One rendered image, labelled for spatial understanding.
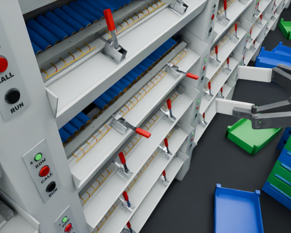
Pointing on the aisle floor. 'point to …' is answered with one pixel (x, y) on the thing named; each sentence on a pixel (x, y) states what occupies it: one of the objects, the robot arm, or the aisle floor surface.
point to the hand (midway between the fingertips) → (233, 88)
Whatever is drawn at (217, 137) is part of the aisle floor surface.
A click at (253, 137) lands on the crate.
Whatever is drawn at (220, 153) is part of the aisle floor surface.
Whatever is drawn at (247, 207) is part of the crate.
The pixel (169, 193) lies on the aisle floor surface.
